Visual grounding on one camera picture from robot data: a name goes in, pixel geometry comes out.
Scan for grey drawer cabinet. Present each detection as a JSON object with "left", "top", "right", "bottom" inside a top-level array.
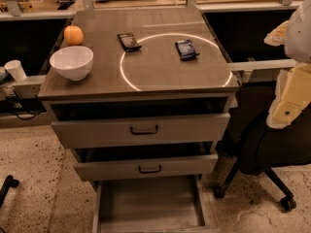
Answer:
[{"left": 37, "top": 7, "right": 241, "bottom": 233}]

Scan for white paper cup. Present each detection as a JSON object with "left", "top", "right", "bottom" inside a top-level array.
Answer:
[{"left": 4, "top": 60, "right": 26, "bottom": 82}]

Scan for middle grey drawer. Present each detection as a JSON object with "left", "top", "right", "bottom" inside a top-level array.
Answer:
[{"left": 74, "top": 154, "right": 218, "bottom": 181}]

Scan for grey drawer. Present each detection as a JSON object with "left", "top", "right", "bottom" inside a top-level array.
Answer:
[
  {"left": 52, "top": 114, "right": 229, "bottom": 149},
  {"left": 74, "top": 154, "right": 218, "bottom": 181},
  {"left": 92, "top": 175, "right": 207, "bottom": 233}
]

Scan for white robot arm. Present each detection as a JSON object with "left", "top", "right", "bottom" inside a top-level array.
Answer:
[{"left": 263, "top": 0, "right": 311, "bottom": 129}]

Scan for bottom grey drawer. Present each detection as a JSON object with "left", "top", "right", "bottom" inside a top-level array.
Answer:
[{"left": 92, "top": 175, "right": 207, "bottom": 233}]

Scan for black office chair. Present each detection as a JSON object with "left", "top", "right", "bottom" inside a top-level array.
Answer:
[{"left": 214, "top": 82, "right": 311, "bottom": 212}]

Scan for black rxbar chocolate packet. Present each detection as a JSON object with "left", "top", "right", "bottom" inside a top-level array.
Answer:
[{"left": 118, "top": 33, "right": 142, "bottom": 51}]

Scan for black power strip with cable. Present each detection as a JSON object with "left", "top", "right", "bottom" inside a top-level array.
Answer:
[{"left": 2, "top": 87, "right": 46, "bottom": 120}]

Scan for white bowl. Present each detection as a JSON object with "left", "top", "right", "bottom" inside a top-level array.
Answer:
[{"left": 50, "top": 46, "right": 93, "bottom": 81}]

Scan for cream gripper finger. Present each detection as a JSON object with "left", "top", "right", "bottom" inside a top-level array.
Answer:
[{"left": 266, "top": 63, "right": 311, "bottom": 129}]

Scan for black chair caster left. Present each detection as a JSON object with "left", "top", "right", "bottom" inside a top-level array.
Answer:
[{"left": 0, "top": 175, "right": 19, "bottom": 208}]

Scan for top grey drawer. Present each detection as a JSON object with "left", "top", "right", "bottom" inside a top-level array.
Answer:
[{"left": 52, "top": 114, "right": 229, "bottom": 149}]

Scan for orange fruit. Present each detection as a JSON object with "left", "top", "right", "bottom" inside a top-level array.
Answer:
[{"left": 64, "top": 25, "right": 84, "bottom": 46}]

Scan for blue snack packet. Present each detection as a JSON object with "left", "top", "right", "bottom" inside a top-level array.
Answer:
[{"left": 175, "top": 39, "right": 199, "bottom": 61}]

